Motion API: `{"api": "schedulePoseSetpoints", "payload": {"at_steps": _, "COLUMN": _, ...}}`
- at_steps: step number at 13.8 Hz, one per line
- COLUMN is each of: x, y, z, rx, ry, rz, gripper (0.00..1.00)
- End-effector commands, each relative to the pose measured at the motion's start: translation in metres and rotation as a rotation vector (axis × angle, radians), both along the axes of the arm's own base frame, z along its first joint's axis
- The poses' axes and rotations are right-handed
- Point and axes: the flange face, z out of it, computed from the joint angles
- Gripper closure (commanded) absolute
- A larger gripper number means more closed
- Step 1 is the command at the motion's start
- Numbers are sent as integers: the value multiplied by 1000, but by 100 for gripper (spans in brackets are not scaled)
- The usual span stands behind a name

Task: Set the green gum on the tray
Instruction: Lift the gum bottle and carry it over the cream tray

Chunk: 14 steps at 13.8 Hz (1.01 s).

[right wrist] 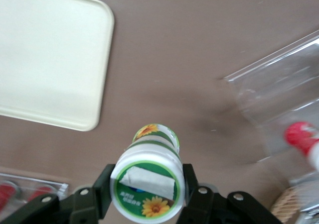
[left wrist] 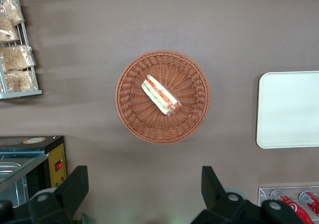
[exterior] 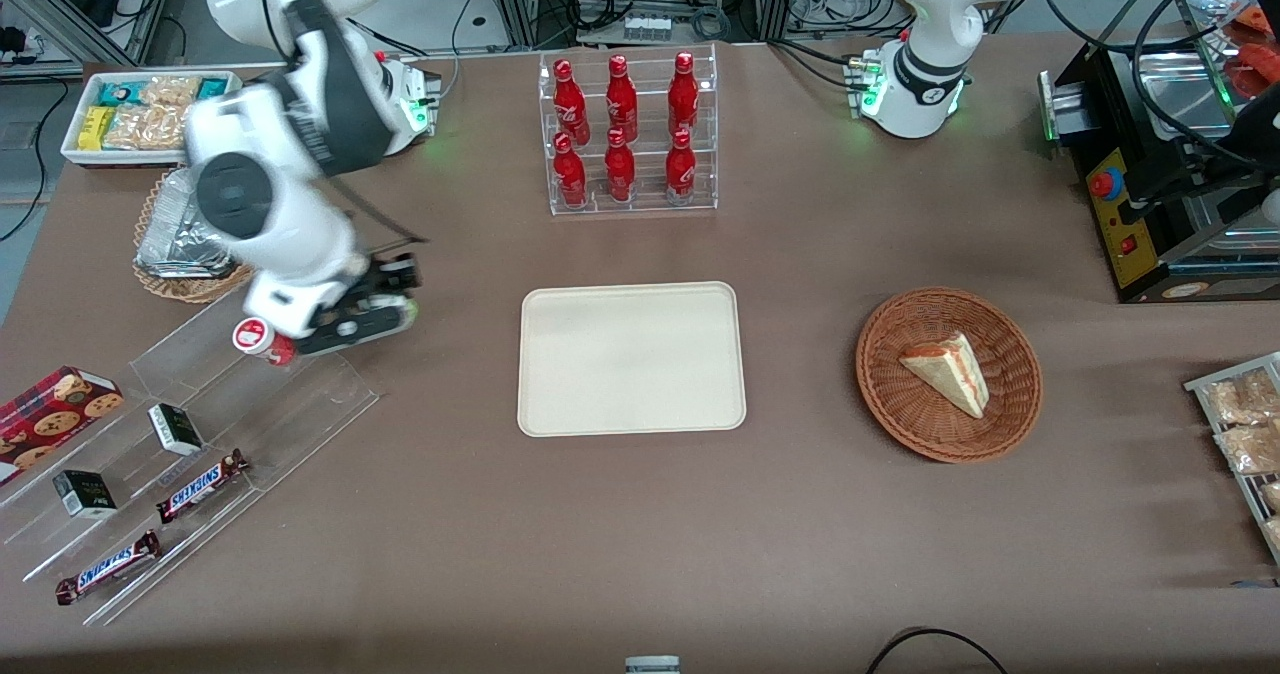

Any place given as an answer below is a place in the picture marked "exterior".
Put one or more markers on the clear acrylic bottle rack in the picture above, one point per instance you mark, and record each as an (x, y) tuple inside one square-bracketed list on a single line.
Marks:
[(645, 169)]

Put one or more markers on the yellow snack pack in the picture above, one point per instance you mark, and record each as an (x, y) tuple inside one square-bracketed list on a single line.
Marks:
[(96, 129)]

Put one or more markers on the small black box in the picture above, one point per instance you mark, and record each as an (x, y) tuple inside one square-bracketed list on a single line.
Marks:
[(176, 429), (85, 494)]

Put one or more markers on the brown wicker basket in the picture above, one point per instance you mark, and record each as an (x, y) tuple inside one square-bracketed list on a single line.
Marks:
[(905, 404)]

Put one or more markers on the clear acrylic stepped display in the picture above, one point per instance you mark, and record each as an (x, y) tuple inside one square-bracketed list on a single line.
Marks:
[(290, 404)]

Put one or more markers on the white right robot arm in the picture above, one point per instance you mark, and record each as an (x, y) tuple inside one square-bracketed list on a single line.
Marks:
[(290, 154)]

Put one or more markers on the silver foil bag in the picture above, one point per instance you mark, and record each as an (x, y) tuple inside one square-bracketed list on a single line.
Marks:
[(170, 239)]

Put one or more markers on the red food pack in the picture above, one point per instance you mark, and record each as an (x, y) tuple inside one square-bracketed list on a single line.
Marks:
[(1258, 69)]

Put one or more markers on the black metal machine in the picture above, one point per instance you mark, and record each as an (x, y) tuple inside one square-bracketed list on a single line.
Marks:
[(1150, 254)]

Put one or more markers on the red emergency stop button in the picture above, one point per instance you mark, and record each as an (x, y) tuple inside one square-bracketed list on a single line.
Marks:
[(1104, 184)]

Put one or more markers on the teal snack pack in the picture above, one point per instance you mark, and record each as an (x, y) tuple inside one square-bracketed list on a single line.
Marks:
[(122, 92), (213, 89)]

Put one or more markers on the clear cracker bag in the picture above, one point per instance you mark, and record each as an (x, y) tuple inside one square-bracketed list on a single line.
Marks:
[(150, 126), (172, 90)]

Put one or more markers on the grey device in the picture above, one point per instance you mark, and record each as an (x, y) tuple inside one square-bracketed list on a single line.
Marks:
[(652, 665)]

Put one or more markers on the white power strip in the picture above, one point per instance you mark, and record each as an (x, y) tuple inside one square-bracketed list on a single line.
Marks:
[(647, 26)]

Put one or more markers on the snickers bar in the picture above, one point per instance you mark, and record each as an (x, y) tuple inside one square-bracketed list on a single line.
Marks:
[(108, 567), (200, 486)]

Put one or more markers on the light wicker basket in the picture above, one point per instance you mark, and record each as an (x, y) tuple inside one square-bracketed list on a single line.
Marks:
[(185, 287)]

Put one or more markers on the tray of packaged snacks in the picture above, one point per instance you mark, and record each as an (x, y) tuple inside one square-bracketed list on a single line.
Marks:
[(1200, 386)]

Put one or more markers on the red cookie box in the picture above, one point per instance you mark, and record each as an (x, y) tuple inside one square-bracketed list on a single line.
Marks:
[(55, 416)]

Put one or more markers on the red cola bottle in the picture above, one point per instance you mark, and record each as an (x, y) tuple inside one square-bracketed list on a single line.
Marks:
[(619, 172), (680, 172), (571, 104), (570, 176), (683, 96), (621, 102)]

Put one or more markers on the white snack bin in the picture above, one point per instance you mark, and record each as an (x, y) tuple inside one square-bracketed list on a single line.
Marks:
[(75, 149)]

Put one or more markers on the wrapped triangle sandwich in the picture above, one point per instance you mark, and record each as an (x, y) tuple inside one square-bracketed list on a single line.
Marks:
[(950, 372)]

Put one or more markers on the clear pastry bag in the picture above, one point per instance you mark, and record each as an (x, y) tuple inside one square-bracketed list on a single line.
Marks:
[(1250, 449), (1240, 399), (1272, 496)]

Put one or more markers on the beige plastic tray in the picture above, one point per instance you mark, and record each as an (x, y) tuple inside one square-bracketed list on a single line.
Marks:
[(632, 359)]

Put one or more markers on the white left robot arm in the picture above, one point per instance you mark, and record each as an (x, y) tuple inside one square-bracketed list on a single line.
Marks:
[(935, 14)]

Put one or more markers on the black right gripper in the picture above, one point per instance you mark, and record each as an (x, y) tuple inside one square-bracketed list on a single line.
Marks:
[(376, 278)]

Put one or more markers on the red gum bottle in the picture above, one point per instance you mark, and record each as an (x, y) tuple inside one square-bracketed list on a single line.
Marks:
[(255, 337)]

